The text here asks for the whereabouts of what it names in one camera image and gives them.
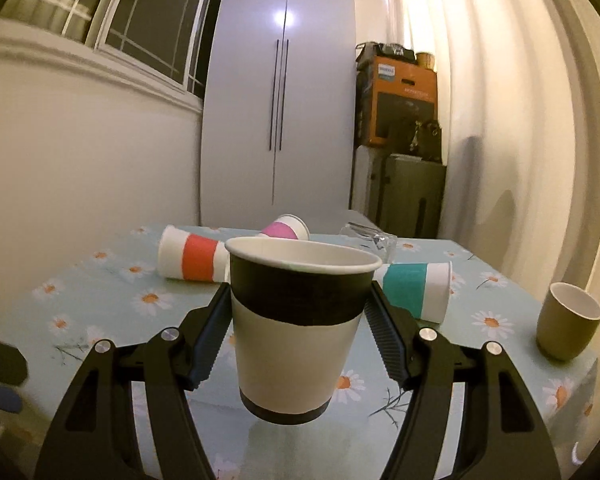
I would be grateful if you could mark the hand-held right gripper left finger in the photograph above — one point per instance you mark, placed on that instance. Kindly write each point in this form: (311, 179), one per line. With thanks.
(211, 340)

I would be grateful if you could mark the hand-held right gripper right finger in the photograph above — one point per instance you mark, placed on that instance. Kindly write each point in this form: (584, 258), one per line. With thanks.
(383, 340)

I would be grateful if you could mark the black banded paper cup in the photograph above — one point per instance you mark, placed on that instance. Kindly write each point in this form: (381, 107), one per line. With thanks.
(292, 330)

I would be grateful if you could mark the teal banded paper cup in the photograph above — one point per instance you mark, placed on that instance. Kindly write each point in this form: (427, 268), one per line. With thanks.
(420, 287)

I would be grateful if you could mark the red banded paper cup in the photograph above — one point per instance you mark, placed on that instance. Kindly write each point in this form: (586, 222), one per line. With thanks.
(190, 258)

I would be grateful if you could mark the clear glass cup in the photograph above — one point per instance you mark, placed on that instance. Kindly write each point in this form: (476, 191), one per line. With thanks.
(372, 240)

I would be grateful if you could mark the pink banded paper cup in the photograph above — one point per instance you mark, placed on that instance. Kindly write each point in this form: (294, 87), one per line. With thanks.
(286, 230)

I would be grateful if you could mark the olive green ceramic cup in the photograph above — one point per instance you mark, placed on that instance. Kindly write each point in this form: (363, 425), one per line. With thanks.
(565, 322)

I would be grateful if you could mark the daisy print tablecloth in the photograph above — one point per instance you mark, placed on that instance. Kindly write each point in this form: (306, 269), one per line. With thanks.
(120, 290)

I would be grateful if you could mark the grey suitcase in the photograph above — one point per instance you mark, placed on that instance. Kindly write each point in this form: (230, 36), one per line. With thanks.
(405, 195)

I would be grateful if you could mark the orange cardboard box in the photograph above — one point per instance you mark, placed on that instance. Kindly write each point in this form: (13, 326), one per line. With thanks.
(400, 105)

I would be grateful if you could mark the cream curtain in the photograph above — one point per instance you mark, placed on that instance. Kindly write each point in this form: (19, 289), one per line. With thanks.
(510, 125)

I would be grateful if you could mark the white two-door wardrobe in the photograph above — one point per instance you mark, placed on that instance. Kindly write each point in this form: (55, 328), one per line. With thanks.
(280, 100)

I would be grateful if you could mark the gold flower pot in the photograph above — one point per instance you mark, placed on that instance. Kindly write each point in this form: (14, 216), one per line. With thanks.
(425, 60)

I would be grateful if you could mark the window with white frame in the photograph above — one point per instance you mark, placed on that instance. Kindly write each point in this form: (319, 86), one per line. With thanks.
(130, 15)

